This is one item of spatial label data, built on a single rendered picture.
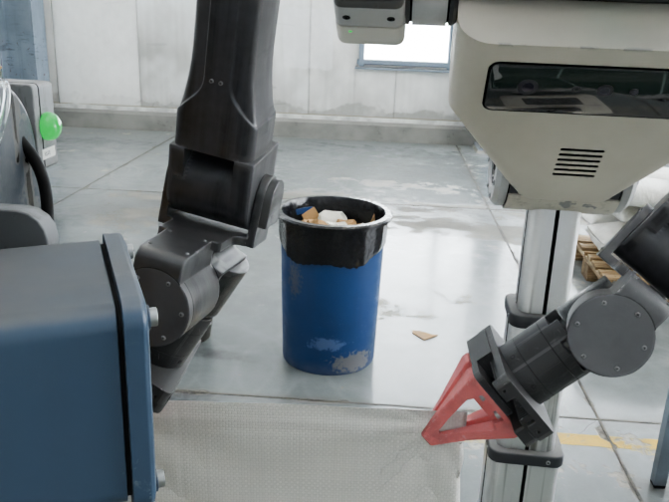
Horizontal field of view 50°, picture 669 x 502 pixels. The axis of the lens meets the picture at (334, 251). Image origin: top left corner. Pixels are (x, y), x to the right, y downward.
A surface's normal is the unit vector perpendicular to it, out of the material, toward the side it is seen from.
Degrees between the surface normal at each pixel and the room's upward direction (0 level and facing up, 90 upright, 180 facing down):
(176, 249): 10
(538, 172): 130
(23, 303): 1
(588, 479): 0
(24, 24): 90
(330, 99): 90
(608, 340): 75
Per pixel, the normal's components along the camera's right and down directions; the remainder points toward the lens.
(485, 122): -0.11, 0.84
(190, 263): 0.95, 0.29
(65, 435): 0.34, 0.30
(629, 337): -0.30, 0.02
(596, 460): 0.04, -0.95
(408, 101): -0.07, 0.31
